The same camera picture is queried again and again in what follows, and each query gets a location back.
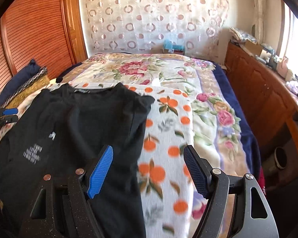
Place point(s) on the orange-print white blanket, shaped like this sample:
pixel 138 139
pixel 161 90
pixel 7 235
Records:
pixel 148 190

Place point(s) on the long wooden cabinet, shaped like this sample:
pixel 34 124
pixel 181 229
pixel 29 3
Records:
pixel 271 111

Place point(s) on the dark shoe on floor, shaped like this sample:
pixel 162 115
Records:
pixel 280 158

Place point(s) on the blue box on headboard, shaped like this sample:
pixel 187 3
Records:
pixel 172 47

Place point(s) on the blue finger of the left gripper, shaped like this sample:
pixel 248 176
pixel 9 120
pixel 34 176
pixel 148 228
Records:
pixel 6 112

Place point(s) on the cardboard box on cabinet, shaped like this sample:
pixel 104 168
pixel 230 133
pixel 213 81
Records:
pixel 253 48

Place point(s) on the circle-pattern sheer curtain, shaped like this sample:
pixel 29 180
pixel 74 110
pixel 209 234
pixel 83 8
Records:
pixel 146 26

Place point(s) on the black t-shirt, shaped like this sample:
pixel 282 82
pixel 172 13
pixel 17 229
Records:
pixel 59 133

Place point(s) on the red fabric beside bed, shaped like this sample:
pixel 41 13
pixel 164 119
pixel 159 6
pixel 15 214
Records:
pixel 261 181

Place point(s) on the floral bedspread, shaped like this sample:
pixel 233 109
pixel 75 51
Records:
pixel 193 105

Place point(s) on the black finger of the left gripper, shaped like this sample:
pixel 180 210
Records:
pixel 8 119

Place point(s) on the stack of papers on cabinet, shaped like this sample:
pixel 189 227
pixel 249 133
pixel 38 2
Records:
pixel 242 36

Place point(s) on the wooden wardrobe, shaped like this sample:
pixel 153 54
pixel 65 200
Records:
pixel 48 31

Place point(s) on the pink pitcher on cabinet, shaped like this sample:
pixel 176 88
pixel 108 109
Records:
pixel 282 67

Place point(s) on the folded navy and gold clothes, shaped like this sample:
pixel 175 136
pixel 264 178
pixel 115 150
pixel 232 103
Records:
pixel 23 78

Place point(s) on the dark-blue-padded right gripper right finger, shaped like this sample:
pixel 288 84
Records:
pixel 251 215

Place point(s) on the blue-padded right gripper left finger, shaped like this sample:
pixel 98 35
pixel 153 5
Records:
pixel 61 206

